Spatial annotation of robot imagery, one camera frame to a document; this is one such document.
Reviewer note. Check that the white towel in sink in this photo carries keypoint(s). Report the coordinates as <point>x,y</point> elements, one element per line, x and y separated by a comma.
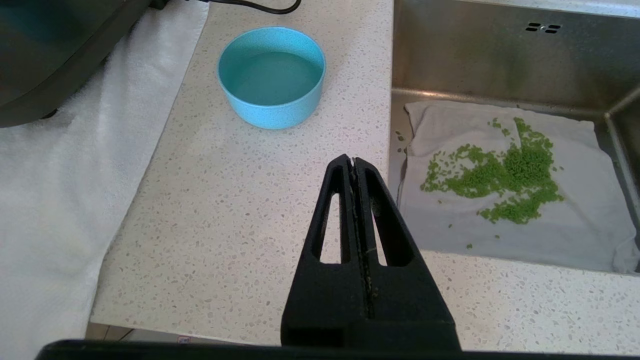
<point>575,240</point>

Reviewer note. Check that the black rice cooker base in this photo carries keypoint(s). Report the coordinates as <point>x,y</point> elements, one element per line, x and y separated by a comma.
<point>40,50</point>

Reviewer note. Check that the stainless steel sink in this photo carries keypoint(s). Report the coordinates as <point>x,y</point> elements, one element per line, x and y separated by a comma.
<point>475,50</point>

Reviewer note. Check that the green grains on sink towel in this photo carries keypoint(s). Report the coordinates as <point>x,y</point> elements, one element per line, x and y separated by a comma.
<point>525,165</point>

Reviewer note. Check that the blue bowl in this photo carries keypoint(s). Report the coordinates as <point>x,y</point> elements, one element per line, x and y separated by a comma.
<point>272,75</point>

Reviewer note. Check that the white towel under cooker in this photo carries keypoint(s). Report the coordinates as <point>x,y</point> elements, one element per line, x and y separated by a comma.
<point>50,200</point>

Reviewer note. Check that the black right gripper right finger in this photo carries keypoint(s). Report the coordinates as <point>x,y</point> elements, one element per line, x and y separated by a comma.
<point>410,310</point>

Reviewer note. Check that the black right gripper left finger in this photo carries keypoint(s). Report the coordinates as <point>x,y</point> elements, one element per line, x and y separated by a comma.
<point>325,305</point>

